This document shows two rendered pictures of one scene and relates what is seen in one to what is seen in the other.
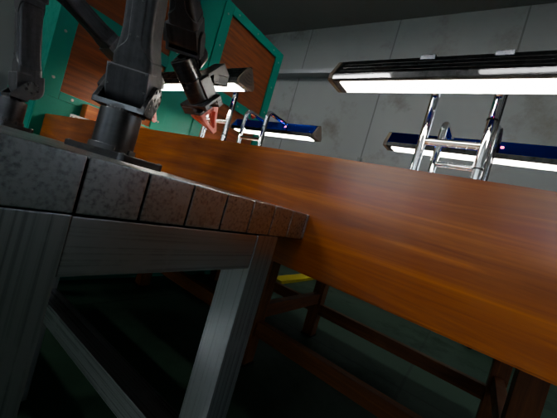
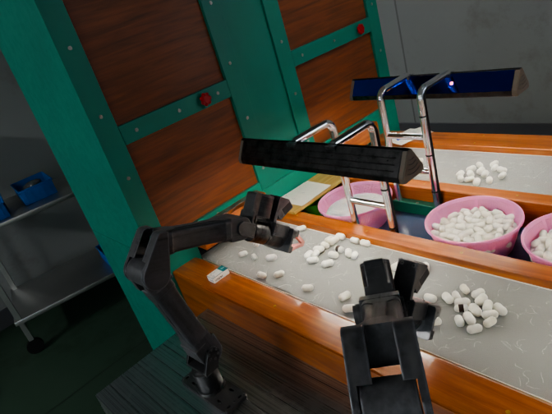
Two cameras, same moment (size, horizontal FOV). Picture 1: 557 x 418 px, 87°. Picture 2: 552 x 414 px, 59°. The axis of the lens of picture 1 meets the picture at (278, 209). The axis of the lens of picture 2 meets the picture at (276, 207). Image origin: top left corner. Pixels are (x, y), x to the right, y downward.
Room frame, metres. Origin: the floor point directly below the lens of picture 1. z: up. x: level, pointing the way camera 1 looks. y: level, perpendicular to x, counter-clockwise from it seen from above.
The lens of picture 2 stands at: (0.02, 0.20, 1.52)
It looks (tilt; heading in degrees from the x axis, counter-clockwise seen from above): 24 degrees down; 19
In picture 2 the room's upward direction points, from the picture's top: 18 degrees counter-clockwise
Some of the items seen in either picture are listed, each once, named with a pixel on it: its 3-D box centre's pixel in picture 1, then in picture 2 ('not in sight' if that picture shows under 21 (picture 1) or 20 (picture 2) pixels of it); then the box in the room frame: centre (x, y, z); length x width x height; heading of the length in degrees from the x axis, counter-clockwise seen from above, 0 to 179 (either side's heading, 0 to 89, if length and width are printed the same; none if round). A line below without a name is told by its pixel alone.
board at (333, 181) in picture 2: not in sight; (310, 190); (1.70, 0.64, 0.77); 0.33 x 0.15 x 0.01; 145
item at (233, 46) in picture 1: (172, 69); (219, 56); (1.93, 0.91, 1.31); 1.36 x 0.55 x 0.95; 145
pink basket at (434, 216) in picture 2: not in sight; (474, 232); (1.31, 0.10, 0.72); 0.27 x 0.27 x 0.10
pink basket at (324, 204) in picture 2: not in sight; (356, 209); (1.57, 0.46, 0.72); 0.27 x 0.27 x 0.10
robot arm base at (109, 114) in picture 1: (116, 133); not in sight; (0.49, 0.29, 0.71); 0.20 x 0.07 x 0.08; 56
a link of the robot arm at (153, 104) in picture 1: (127, 96); not in sight; (0.50, 0.30, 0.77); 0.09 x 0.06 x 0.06; 96
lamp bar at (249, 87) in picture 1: (196, 79); (314, 154); (1.24, 0.48, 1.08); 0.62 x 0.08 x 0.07; 55
